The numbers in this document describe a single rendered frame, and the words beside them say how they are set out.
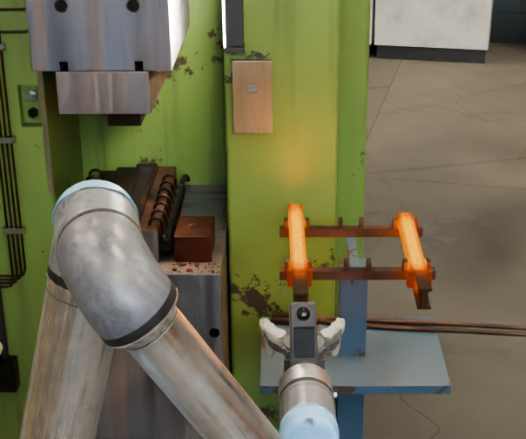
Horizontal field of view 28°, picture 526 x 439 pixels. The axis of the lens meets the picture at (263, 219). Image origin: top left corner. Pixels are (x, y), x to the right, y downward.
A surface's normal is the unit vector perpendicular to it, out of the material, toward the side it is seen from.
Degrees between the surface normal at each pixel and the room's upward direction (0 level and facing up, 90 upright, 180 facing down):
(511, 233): 0
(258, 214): 90
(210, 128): 90
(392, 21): 90
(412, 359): 0
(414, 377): 0
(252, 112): 90
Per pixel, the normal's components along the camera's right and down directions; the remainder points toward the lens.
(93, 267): -0.29, -0.19
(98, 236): -0.04, -0.58
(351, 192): -0.03, 0.40
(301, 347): 0.04, -0.16
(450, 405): -0.01, -0.92
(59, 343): -0.31, 0.26
